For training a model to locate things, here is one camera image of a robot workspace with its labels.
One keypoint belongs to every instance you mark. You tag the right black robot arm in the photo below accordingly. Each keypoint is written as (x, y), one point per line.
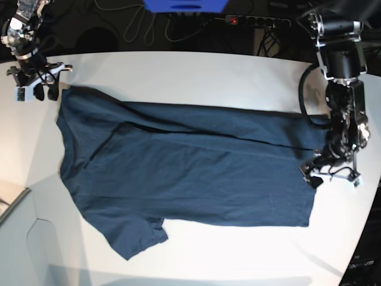
(20, 35)

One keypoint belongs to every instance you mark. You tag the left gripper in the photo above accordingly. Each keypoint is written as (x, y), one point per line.
(326, 164)

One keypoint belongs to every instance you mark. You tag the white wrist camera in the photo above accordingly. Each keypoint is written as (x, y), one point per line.
(24, 93)
(356, 180)

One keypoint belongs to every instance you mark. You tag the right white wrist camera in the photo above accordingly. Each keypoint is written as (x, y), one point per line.
(24, 93)

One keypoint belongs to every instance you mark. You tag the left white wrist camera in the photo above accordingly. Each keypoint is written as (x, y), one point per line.
(356, 180)

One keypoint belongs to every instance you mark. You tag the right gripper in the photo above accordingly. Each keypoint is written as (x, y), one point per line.
(49, 76)

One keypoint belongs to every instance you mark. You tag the black power strip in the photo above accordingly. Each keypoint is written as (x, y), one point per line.
(257, 22)

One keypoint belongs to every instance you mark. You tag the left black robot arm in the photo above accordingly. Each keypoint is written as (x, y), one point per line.
(335, 27)

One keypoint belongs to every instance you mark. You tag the dark blue t-shirt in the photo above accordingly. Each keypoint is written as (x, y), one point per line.
(128, 166)

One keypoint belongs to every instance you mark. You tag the blue box overhead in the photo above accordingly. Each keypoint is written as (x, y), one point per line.
(185, 6)

